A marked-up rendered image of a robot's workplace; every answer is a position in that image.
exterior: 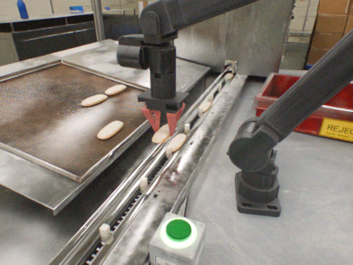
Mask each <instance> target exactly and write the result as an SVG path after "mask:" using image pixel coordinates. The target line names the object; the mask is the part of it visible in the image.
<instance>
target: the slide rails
mask: <svg viewBox="0 0 353 265"><path fill-rule="evenodd" d="M229 73H231V70H229V72H228V73H225V74H224V76H223V77H222V78H221V79H220V80H219V82H218V83H217V84H216V85H215V87H213V88H212V90H211V91H210V92H209V93H208V94H207V95H206V97H205V98H204V99H203V100H202V102H201V103H200V104H199V105H198V106H197V107H196V109H195V110H194V111H193V112H192V113H191V114H190V115H189V117H188V118H187V119H186V121H185V122H183V124H182V125H181V126H180V127H179V128H178V129H177V131H176V132H175V133H174V134H173V136H171V138H170V139H169V140H168V142H167V143H166V144H164V146H163V147H162V148H161V149H160V150H159V151H158V153H157V154H156V155H155V157H154V158H153V159H152V160H151V161H150V162H149V163H148V164H147V165H146V166H145V168H144V169H143V170H142V172H141V173H140V174H139V175H138V177H137V178H136V179H135V180H134V181H133V182H132V183H131V185H130V186H129V187H128V188H127V189H126V191H125V192H124V193H123V194H122V195H121V196H120V197H119V199H118V200H117V201H116V202H115V203H114V204H113V206H112V207H111V208H110V209H109V210H108V211H107V213H106V214H105V215H104V216H103V217H102V218H101V220H100V221H99V222H98V223H97V224H96V225H95V226H94V228H93V229H92V230H91V232H90V233H89V234H87V236H86V237H85V238H84V240H83V241H82V242H81V244H80V245H78V246H77V248H76V249H75V250H74V252H73V253H72V254H71V255H70V256H69V257H68V258H67V260H66V261H65V262H64V263H63V264H62V265H79V263H80V262H81V261H82V260H83V259H84V257H85V256H86V254H87V253H88V252H89V251H90V249H91V248H92V247H93V246H94V245H95V243H96V242H97V241H98V239H99V238H100V231H99V228H100V227H101V226H102V225H103V224H107V225H110V224H111V223H112V222H113V221H114V219H115V218H116V216H117V215H118V214H119V213H120V211H121V210H122V208H124V207H125V205H126V204H127V203H128V202H129V200H130V199H131V197H132V196H133V195H134V194H135V192H137V191H138V189H139V188H140V179H141V177H146V178H147V177H148V176H149V175H150V174H151V173H152V172H153V170H154V169H155V167H156V166H157V165H158V163H159V162H160V161H161V160H162V158H163V157H164V156H165V155H166V154H167V146H168V144H169V143H170V141H171V140H172V139H173V138H174V137H175V136H176V135H177V134H182V133H183V132H184V131H185V124H190V123H191V122H192V121H193V120H194V118H195V117H196V115H197V114H198V108H199V106H201V105H202V103H204V102H206V101H209V97H210V94H212V95H213V94H214V93H215V92H216V91H217V90H218V86H219V84H222V83H223V82H224V81H225V78H224V77H225V75H226V74H229ZM233 75H234V76H235V75H236V74H233ZM234 76H233V78H234ZM233 78H231V79H229V80H228V81H227V82H226V84H225V85H224V87H223V88H222V89H221V91H220V92H219V93H218V95H217V96H216V97H215V98H214V99H213V100H212V102H211V103H212V105H211V107H210V109H209V110H208V111H206V112H204V113H203V114H202V116H201V117H200V118H199V119H198V121H197V122H196V123H195V125H194V126H193V127H192V129H191V130H190V131H189V133H188V134H187V136H186V141H185V143H184V144H183V145H182V146H181V148H180V149H178V150H177V151H175V152H173V154H172V156H171V157H170V158H169V160H168V161H167V162H166V163H165V164H164V165H163V167H162V168H161V169H160V171H159V172H158V174H157V175H156V176H155V178H154V179H153V180H152V182H151V183H150V184H149V185H148V187H147V188H146V190H145V191H144V192H143V194H142V195H141V196H140V198H139V199H138V201H136V203H135V204H134V205H133V207H132V208H131V209H130V211H129V212H128V214H127V215H126V216H125V217H124V218H123V220H122V221H121V223H120V224H119V226H118V227H117V228H116V230H115V231H114V233H112V235H111V236H110V237H109V239H108V240H107V242H106V243H105V244H104V246H103V247H102V248H101V249H100V250H99V252H98V253H97V255H96V256H95V257H94V259H93V260H92V261H91V263H90V264H89V265H100V263H101V262H102V260H103V259H104V258H105V256H106V255H107V254H108V252H109V250H110V249H111V248H112V246H113V245H114V244H115V243H116V241H117V240H118V238H119V237H120V235H121V234H122V232H123V231H124V229H125V228H126V227H127V226H128V224H129V223H130V221H131V220H132V218H133V217H134V216H135V214H136V213H137V211H138V210H139V209H140V207H141V206H142V205H143V203H144V202H145V200H146V199H147V197H148V195H149V194H150V193H151V192H152V191H153V189H154V188H155V187H156V185H157V183H158V182H159V180H160V179H161V178H162V176H163V175H164V174H165V172H166V171H167V170H168V168H169V167H170V166H171V164H172V163H173V161H174V160H175V158H176V157H177V156H178V154H179V152H180V151H181V149H182V148H183V147H184V146H185V145H186V143H187V142H188V141H189V139H190V138H191V136H192V135H193V133H194V132H195V130H196V129H197V128H198V126H199V124H201V122H202V121H203V120H204V118H205V116H206V115H207V114H208V112H209V111H210V110H211V108H212V107H213V105H214V104H215V103H216V101H217V100H218V99H219V97H220V96H221V94H222V93H223V92H224V90H225V89H226V87H227V85H229V83H230V82H231V81H232V79H233Z"/></svg>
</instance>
